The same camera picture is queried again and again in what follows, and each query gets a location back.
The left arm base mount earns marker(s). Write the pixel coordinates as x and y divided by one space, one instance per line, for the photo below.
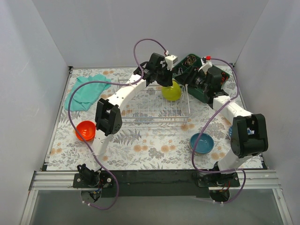
96 180

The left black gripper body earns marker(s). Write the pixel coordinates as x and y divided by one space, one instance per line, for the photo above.
165 76

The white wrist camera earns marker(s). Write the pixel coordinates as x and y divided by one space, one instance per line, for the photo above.
206 64
170 61

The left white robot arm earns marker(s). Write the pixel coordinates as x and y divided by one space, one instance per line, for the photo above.
108 117

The white wire dish rack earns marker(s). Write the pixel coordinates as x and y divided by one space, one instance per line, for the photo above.
149 107

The grey black folded sock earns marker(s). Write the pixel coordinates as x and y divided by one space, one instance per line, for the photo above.
179 71

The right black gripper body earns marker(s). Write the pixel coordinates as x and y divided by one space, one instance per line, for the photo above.
185 76

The red orange bowl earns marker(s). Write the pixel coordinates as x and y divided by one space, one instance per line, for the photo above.
87 129

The blue ceramic bowl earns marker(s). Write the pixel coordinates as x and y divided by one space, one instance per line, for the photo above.
205 144

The brown patterned rolled sock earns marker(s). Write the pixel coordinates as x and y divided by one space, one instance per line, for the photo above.
190 59

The red black rolled sock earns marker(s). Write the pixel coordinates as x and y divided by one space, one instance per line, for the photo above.
225 77

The teal cloth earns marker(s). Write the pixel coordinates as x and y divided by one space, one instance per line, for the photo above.
86 96

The lime green bowl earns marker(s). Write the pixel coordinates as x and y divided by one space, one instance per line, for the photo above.
172 93

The blue white patterned bowl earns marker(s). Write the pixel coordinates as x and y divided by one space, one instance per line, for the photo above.
230 131

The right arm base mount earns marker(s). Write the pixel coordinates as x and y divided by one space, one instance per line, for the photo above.
222 181

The aluminium frame rail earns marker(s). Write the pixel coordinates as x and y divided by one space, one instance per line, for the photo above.
63 180

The floral patterned table mat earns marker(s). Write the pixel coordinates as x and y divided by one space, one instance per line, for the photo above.
142 146

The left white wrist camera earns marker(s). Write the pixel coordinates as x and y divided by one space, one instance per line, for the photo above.
170 61

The green divided organizer tray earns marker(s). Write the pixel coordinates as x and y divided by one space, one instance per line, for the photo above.
196 64

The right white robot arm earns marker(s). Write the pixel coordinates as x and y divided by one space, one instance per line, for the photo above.
249 133

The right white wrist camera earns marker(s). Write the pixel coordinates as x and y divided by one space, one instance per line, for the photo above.
206 64

